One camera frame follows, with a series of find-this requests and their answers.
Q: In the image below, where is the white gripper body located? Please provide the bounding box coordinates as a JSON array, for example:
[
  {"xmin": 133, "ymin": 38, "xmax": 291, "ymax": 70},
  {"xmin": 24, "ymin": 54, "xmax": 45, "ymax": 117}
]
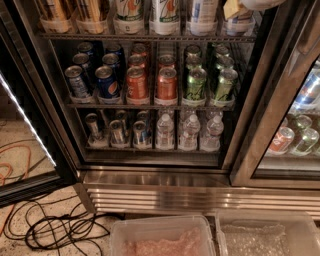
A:
[{"xmin": 240, "ymin": 0, "xmax": 286, "ymax": 10}]

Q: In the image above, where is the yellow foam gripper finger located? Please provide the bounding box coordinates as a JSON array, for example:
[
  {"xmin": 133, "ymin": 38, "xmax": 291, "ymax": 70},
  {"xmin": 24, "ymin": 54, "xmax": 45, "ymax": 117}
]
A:
[{"xmin": 223, "ymin": 0, "xmax": 248, "ymax": 19}]

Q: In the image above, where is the blue label bottle left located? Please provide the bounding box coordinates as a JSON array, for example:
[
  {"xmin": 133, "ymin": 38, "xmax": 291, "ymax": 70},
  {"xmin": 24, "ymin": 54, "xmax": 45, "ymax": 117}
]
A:
[{"xmin": 187, "ymin": 0, "xmax": 219, "ymax": 36}]

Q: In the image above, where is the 7up bottle right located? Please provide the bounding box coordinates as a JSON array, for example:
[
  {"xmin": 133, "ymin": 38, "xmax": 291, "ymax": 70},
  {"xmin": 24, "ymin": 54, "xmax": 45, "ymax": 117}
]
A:
[{"xmin": 150, "ymin": 0, "xmax": 180, "ymax": 36}]

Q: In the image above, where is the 7up bottle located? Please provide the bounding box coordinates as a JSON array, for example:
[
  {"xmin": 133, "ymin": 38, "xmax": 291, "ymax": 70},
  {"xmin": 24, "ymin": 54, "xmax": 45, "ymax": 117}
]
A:
[
  {"xmin": 150, "ymin": 0, "xmax": 180, "ymax": 36},
  {"xmin": 115, "ymin": 0, "xmax": 144, "ymax": 34}
]

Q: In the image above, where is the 7up bottle left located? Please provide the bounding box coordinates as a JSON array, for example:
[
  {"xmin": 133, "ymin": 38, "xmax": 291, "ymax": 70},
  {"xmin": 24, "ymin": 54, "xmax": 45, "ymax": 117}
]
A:
[{"xmin": 115, "ymin": 0, "xmax": 144, "ymax": 34}]

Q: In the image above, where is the front water bottle right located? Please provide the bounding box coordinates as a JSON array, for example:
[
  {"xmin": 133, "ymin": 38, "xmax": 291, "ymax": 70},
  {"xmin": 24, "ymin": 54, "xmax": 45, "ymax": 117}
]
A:
[{"xmin": 200, "ymin": 115, "xmax": 224, "ymax": 152}]

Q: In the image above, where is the water bottle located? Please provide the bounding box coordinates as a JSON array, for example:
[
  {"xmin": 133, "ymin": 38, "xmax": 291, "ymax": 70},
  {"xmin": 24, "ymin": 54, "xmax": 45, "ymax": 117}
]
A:
[
  {"xmin": 200, "ymin": 115, "xmax": 224, "ymax": 152},
  {"xmin": 156, "ymin": 113, "xmax": 174, "ymax": 150},
  {"xmin": 178, "ymin": 114, "xmax": 201, "ymax": 151}
]

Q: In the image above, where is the front water bottle left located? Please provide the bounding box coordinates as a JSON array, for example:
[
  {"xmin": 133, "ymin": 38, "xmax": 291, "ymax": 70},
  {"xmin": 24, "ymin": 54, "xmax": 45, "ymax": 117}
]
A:
[{"xmin": 156, "ymin": 113, "xmax": 174, "ymax": 150}]

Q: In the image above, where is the brown drink bottle right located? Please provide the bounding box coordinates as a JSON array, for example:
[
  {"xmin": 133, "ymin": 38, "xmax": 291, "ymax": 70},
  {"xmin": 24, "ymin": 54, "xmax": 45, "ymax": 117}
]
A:
[{"xmin": 76, "ymin": 0, "xmax": 109, "ymax": 35}]

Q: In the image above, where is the brown drink bottle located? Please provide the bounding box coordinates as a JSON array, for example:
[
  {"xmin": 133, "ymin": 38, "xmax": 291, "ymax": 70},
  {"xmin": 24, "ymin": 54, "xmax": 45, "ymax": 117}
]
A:
[
  {"xmin": 76, "ymin": 0, "xmax": 109, "ymax": 35},
  {"xmin": 36, "ymin": 0, "xmax": 74, "ymax": 33}
]

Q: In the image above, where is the front water bottle middle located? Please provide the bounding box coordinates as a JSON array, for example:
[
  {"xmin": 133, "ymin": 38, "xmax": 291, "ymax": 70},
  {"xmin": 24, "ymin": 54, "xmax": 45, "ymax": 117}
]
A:
[{"xmin": 178, "ymin": 114, "xmax": 201, "ymax": 151}]

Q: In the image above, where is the closed fridge glass door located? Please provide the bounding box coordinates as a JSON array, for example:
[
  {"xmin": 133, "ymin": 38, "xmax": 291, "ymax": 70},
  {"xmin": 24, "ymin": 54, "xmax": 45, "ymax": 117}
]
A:
[{"xmin": 230, "ymin": 0, "xmax": 320, "ymax": 190}]

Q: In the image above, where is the brown drink bottle left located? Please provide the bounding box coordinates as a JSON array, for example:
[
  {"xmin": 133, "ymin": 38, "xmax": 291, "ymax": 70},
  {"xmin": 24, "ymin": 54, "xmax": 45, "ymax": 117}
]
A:
[{"xmin": 36, "ymin": 0, "xmax": 74, "ymax": 33}]

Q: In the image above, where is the steel fridge base grille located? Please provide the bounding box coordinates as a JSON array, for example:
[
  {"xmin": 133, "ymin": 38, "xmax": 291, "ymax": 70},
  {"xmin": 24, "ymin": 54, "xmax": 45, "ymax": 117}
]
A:
[{"xmin": 75, "ymin": 170, "xmax": 320, "ymax": 220}]

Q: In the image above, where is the open fridge glass door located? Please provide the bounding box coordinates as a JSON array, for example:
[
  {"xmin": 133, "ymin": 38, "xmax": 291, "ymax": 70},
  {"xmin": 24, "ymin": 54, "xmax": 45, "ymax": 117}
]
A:
[{"xmin": 0, "ymin": 0, "xmax": 76, "ymax": 207}]

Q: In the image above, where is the front green can right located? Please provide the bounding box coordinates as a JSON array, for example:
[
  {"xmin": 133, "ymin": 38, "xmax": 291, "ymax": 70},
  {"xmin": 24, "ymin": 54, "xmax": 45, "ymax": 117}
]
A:
[{"xmin": 211, "ymin": 68, "xmax": 238, "ymax": 107}]

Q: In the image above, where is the front green can left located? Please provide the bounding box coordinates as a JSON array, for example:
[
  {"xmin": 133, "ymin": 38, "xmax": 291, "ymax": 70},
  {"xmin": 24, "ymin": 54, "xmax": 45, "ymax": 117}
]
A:
[{"xmin": 182, "ymin": 67, "xmax": 207, "ymax": 107}]

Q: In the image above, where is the front orange can right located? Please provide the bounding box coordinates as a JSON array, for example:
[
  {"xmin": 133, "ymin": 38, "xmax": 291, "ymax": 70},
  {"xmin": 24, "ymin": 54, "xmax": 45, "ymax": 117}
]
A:
[{"xmin": 155, "ymin": 67, "xmax": 178, "ymax": 106}]

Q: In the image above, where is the red bull can behind door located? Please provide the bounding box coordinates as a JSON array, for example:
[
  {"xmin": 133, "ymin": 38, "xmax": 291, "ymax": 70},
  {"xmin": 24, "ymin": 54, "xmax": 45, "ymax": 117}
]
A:
[{"xmin": 293, "ymin": 69, "xmax": 320, "ymax": 110}]

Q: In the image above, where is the front orange can left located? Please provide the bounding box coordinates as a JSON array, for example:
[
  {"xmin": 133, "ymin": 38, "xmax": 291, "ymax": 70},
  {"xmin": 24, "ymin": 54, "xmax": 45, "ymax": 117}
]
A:
[{"xmin": 126, "ymin": 66, "xmax": 150, "ymax": 105}]

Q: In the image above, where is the orange can behind door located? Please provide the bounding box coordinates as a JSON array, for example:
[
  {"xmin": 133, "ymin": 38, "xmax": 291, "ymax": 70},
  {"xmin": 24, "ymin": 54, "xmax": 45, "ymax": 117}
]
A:
[{"xmin": 267, "ymin": 127, "xmax": 295, "ymax": 155}]

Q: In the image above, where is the green can behind door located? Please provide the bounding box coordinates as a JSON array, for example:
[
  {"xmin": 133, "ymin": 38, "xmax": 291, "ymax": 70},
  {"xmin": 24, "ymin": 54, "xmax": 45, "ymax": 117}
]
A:
[{"xmin": 290, "ymin": 128, "xmax": 319, "ymax": 156}]

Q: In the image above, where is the front blue pepsi can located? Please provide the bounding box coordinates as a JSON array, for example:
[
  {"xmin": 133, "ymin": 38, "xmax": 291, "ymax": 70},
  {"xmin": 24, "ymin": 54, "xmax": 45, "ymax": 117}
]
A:
[{"xmin": 95, "ymin": 66, "xmax": 120, "ymax": 104}]

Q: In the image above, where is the slim silver can middle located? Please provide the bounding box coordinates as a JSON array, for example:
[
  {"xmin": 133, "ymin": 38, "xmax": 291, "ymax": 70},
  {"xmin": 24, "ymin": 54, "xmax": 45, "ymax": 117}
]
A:
[{"xmin": 110, "ymin": 120, "xmax": 129, "ymax": 148}]

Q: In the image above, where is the slim silver can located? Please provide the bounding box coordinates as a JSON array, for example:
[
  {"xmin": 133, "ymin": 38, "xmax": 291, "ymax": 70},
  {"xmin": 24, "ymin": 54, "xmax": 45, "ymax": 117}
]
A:
[
  {"xmin": 85, "ymin": 113, "xmax": 108, "ymax": 148},
  {"xmin": 110, "ymin": 120, "xmax": 129, "ymax": 148}
]

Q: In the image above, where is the slim silver can left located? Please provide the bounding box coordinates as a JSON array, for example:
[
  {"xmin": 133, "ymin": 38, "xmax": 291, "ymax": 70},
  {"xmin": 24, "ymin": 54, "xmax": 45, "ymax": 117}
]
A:
[{"xmin": 85, "ymin": 113, "xmax": 108, "ymax": 148}]

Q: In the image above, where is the clear bin bubble wrap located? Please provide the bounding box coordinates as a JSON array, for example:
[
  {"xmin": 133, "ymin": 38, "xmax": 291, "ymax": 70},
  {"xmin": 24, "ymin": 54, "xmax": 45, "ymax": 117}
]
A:
[{"xmin": 215, "ymin": 210, "xmax": 320, "ymax": 256}]

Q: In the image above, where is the clear bin pink wrap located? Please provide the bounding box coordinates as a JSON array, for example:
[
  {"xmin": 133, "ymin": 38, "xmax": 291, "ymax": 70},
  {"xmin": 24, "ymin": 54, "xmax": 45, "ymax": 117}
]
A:
[{"xmin": 110, "ymin": 215, "xmax": 216, "ymax": 256}]

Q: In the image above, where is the orange cable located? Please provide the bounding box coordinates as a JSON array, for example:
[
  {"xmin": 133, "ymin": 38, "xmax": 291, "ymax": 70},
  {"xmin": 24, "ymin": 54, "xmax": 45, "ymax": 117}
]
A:
[{"xmin": 0, "ymin": 143, "xmax": 33, "ymax": 236}]

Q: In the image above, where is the black cable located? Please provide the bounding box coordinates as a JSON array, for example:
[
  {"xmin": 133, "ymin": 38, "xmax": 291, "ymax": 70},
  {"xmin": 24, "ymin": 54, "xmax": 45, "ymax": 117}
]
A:
[{"xmin": 2, "ymin": 191, "xmax": 116, "ymax": 256}]

